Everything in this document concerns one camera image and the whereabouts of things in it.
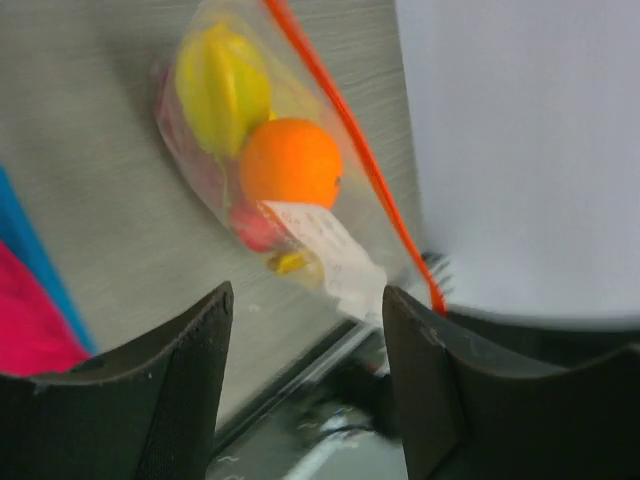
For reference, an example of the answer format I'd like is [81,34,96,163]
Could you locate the blue folded cloth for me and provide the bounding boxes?
[1,168,97,354]

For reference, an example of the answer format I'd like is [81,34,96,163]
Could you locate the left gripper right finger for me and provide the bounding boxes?
[383,287,639,479]

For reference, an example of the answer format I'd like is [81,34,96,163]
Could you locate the clear zip top bag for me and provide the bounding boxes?
[155,1,446,324]

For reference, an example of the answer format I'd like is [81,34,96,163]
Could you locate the red folded shirt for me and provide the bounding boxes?
[1,245,90,377]

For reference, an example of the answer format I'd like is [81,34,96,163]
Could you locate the yellow fake star fruit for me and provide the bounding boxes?
[174,22,271,156]

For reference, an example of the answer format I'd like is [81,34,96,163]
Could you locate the red fake fruit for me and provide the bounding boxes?
[155,68,286,254]

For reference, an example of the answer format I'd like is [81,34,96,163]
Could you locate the orange fake fruit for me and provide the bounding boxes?
[238,118,343,209]

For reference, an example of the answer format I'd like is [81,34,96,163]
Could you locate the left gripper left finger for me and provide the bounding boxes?
[1,281,234,480]

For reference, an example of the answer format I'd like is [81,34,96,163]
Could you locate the yellow fake banana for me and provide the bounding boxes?
[267,249,324,288]

